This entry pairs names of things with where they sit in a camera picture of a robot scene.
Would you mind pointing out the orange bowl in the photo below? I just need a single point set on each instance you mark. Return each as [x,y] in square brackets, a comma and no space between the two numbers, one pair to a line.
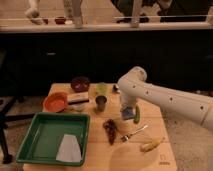
[55,102]

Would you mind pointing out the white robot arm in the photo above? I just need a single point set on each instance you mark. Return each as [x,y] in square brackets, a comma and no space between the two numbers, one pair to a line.
[197,108]

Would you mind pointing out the green pepper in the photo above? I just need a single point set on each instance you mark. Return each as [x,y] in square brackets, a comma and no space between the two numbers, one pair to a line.
[136,119]

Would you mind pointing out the dark maroon bowl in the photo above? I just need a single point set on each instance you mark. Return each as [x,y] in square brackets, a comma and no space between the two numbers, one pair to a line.
[80,84]

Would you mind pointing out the small red bowl left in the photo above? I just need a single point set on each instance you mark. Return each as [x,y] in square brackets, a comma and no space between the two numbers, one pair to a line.
[45,21]

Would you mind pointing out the yellow banana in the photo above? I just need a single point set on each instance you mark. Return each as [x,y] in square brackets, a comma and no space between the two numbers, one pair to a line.
[154,143]

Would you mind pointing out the garlic clove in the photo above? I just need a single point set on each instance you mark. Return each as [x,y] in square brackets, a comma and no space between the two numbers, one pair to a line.
[77,108]

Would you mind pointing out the small red bowl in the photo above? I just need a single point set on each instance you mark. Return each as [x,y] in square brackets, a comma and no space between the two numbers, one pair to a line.
[45,21]
[60,20]

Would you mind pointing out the green plastic cup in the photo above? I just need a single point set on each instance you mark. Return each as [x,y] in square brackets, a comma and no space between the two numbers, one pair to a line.
[101,89]

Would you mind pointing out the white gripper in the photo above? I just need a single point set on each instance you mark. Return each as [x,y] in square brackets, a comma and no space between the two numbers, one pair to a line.
[127,101]

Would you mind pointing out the small red bowl right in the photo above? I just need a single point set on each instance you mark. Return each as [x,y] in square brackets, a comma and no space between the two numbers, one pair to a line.
[60,20]

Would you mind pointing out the white cloth in tray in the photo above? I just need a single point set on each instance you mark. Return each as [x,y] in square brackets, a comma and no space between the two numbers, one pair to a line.
[69,149]

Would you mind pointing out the green plastic tray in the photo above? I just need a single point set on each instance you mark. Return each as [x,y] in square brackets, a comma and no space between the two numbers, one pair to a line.
[45,134]

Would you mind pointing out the silver fork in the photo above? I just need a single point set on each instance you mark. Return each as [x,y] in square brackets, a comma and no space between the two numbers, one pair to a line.
[129,135]

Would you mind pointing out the dark grape bunch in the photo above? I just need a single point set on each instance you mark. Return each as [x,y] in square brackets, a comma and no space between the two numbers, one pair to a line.
[111,130]

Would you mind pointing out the black office chair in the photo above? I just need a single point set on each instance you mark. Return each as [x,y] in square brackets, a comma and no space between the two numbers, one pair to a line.
[4,118]

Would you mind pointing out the metal cup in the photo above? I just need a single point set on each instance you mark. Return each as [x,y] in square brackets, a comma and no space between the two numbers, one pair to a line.
[101,102]

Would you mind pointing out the blue sponge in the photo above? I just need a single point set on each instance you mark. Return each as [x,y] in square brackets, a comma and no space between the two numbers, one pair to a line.
[127,113]

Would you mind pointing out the white handled brush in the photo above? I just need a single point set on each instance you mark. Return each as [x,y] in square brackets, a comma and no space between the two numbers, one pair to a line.
[115,89]

